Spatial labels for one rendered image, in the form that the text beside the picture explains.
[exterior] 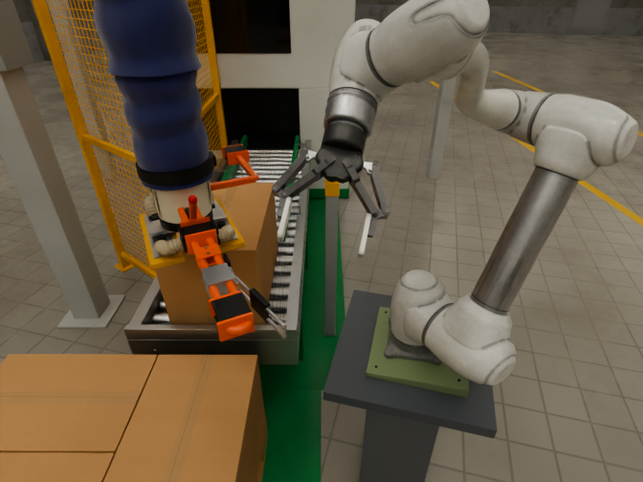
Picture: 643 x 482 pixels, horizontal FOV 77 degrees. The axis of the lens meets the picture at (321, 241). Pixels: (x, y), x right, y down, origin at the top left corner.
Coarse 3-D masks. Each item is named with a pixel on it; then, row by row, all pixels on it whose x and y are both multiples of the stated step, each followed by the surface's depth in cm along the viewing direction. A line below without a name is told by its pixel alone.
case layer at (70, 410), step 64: (0, 384) 150; (64, 384) 150; (128, 384) 150; (192, 384) 150; (256, 384) 160; (0, 448) 130; (64, 448) 130; (128, 448) 130; (192, 448) 130; (256, 448) 160
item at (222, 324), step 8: (224, 296) 87; (232, 296) 87; (240, 296) 87; (216, 304) 85; (224, 304) 85; (232, 304) 85; (240, 304) 85; (248, 304) 85; (216, 312) 83; (224, 312) 83; (232, 312) 83; (240, 312) 83; (248, 312) 83; (216, 320) 87; (224, 320) 81; (232, 320) 81; (240, 320) 82; (224, 328) 81; (224, 336) 82; (232, 336) 83
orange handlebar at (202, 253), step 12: (240, 156) 159; (252, 168) 149; (228, 180) 140; (240, 180) 141; (252, 180) 143; (180, 216) 120; (204, 252) 103; (216, 252) 103; (204, 264) 99; (216, 264) 101; (216, 288) 92; (228, 288) 93; (240, 324) 82; (252, 324) 84
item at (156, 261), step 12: (144, 216) 142; (156, 216) 137; (144, 228) 137; (144, 240) 131; (156, 240) 130; (168, 240) 130; (156, 252) 124; (180, 252) 125; (156, 264) 120; (168, 264) 122
